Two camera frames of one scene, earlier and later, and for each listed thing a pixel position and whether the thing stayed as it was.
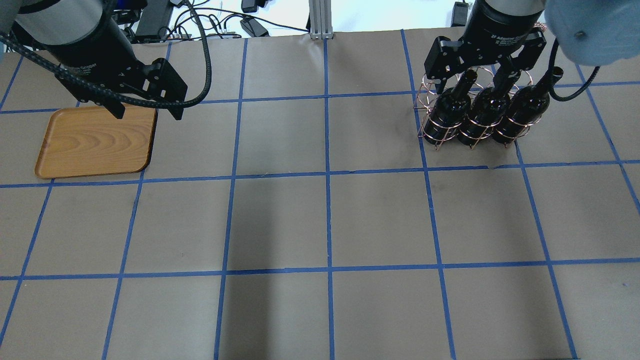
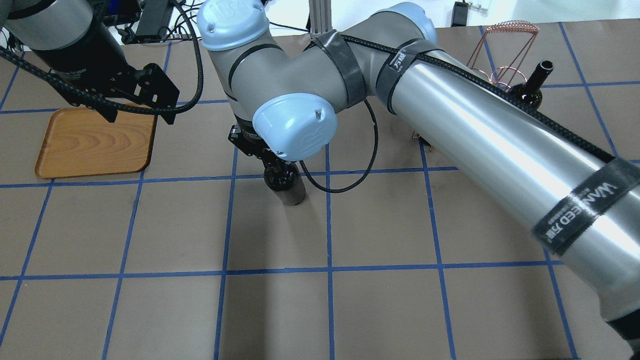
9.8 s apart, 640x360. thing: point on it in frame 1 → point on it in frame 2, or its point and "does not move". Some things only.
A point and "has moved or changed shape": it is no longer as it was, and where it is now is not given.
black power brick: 155,18 does not move
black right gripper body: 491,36 → 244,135
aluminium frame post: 321,19 does not move
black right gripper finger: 502,82 → 274,169
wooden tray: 83,141 does not move
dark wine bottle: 526,107 has moved or changed shape
